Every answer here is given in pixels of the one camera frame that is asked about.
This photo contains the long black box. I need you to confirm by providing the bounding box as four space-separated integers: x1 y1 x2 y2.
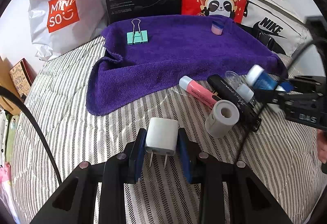
207 74 261 132

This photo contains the black cable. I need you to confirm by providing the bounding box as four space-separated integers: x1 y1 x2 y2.
0 86 62 184
234 40 316 162

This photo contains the person's right hand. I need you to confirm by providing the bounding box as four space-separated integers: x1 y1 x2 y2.
317 130 327 163

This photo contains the pink cloth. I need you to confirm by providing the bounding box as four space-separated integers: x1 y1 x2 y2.
0 163 12 189

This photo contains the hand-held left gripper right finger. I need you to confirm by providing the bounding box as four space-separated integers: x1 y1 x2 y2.
177 127 294 224

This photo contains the green binder clip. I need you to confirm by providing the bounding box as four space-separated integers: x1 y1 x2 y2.
127 19 149 46

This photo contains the blue and white bottle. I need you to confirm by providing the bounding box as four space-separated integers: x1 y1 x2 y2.
246 64 284 92

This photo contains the small pink blue container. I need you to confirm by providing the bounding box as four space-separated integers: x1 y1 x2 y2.
211 21 224 35

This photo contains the white charger plug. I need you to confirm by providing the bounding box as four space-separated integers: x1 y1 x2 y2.
144 117 179 167

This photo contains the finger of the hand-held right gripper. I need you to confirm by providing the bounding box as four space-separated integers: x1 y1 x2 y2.
277 76 325 94
254 91 287 109

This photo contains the purple towel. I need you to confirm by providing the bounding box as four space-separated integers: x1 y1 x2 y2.
86 15 288 116

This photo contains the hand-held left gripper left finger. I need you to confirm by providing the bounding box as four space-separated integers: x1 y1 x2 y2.
29 128 147 224

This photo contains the small clear bottle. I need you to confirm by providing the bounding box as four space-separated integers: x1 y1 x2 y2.
225 71 256 102

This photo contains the striped bed sheet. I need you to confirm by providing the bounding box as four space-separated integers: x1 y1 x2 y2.
13 35 327 224

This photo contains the brown illustrated book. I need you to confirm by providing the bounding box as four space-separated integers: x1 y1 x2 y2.
10 58 36 98

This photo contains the white tape roll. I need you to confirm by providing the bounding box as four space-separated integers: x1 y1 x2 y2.
205 100 240 138

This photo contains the white printed cloth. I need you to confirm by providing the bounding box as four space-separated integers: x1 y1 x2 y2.
0 109 18 163

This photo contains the white canvas bag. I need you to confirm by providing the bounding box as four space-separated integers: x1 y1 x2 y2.
240 0 311 57

